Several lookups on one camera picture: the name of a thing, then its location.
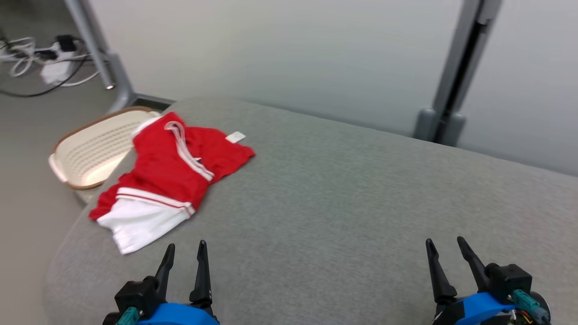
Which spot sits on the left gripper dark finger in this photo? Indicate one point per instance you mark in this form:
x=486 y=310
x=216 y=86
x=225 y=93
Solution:
x=166 y=271
x=202 y=280

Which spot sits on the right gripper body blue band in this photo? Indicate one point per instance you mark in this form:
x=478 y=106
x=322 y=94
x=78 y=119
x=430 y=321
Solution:
x=474 y=311

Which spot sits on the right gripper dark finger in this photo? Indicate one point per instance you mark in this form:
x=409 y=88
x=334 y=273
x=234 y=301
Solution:
x=476 y=266
x=440 y=284

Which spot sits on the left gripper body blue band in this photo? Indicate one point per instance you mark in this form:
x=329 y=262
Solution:
x=180 y=316

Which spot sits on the red white Bulls jersey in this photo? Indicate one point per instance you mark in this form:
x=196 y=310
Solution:
x=158 y=176

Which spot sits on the cream laundry basket brown rim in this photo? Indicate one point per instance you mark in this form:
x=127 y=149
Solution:
x=90 y=153

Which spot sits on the white power strip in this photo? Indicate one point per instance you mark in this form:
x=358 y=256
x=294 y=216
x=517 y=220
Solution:
x=56 y=70

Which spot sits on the grey metal desk leg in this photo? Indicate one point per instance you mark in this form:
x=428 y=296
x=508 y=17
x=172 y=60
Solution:
x=97 y=49

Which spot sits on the black power adapter plug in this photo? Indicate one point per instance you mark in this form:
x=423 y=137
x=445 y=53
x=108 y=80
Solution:
x=66 y=43

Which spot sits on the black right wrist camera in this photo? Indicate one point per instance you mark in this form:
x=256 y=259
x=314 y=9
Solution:
x=510 y=277

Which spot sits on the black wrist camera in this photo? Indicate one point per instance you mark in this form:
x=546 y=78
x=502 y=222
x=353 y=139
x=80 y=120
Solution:
x=510 y=277
x=135 y=293

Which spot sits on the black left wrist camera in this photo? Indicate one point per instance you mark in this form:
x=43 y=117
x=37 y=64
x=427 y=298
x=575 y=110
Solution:
x=135 y=293

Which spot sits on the grey partition post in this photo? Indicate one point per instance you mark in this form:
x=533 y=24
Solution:
x=460 y=67

